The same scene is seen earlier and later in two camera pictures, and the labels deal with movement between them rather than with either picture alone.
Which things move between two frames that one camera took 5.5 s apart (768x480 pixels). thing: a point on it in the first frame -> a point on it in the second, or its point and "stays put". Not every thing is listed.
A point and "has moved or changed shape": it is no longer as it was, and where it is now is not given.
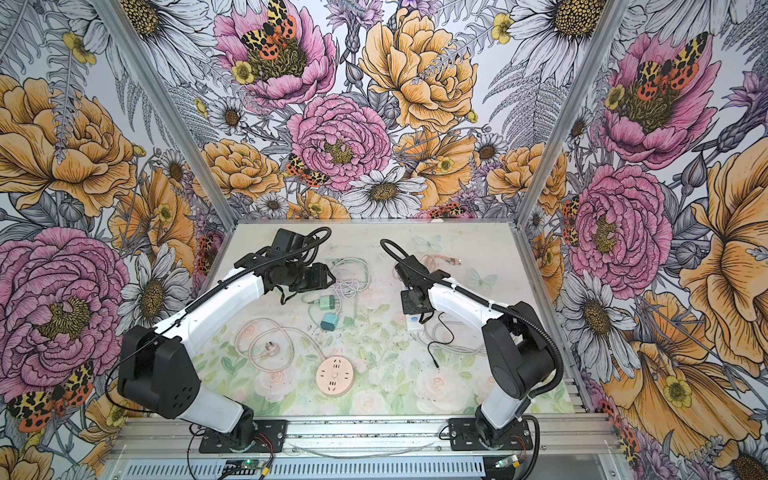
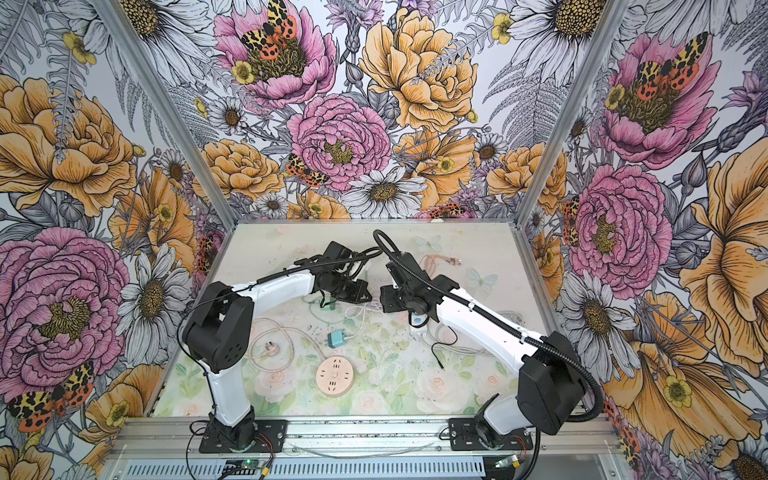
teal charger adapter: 329,322 has moved or changed shape
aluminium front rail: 580,434 stays put
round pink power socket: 335,376 stays put
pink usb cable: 430,260 stays put
